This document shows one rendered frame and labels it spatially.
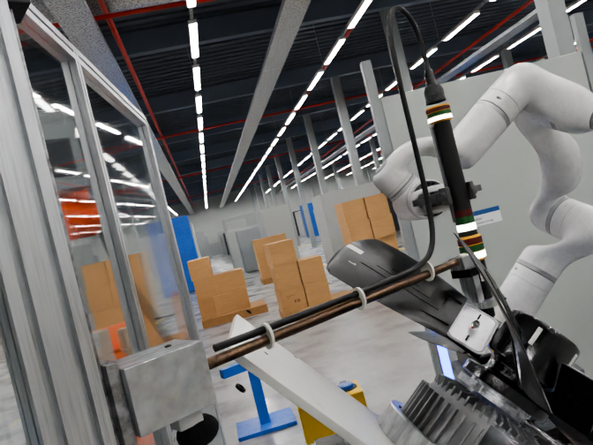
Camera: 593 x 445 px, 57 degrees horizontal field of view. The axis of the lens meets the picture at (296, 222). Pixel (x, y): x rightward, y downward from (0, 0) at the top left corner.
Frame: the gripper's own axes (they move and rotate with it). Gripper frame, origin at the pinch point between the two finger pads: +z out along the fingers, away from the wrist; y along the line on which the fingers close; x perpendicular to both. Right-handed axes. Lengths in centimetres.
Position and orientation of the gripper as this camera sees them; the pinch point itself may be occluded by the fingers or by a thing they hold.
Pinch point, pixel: (457, 193)
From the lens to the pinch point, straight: 102.8
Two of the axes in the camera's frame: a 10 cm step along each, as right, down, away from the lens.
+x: -2.4, -9.7, 0.0
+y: -9.7, 2.4, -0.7
